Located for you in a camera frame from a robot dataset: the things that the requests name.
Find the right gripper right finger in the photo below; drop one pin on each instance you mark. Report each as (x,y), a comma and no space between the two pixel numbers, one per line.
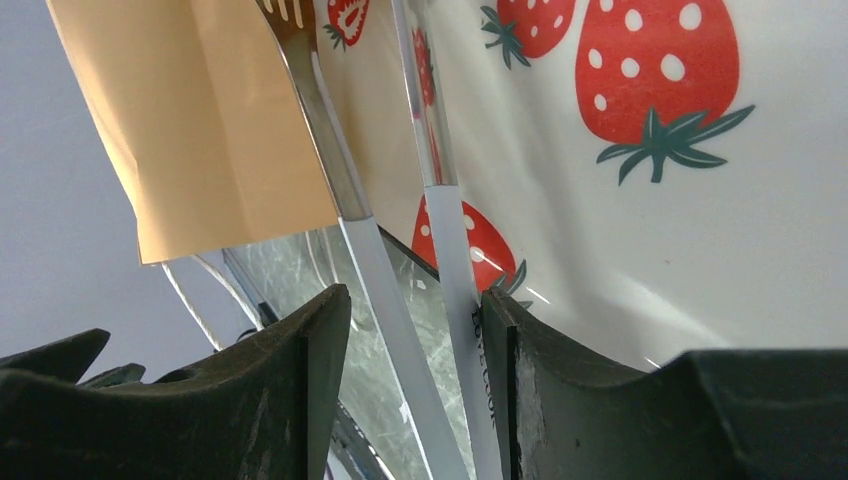
(564,411)

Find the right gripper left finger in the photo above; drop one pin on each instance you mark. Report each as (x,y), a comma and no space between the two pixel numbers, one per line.
(262,408)

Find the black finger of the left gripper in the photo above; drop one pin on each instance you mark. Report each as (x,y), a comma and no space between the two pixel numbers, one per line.
(70,358)

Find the strawberry pattern tray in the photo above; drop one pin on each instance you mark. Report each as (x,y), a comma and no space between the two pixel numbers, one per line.
(648,177)

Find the brown paper bag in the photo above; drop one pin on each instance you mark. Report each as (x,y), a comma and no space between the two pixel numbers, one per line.
(199,118)

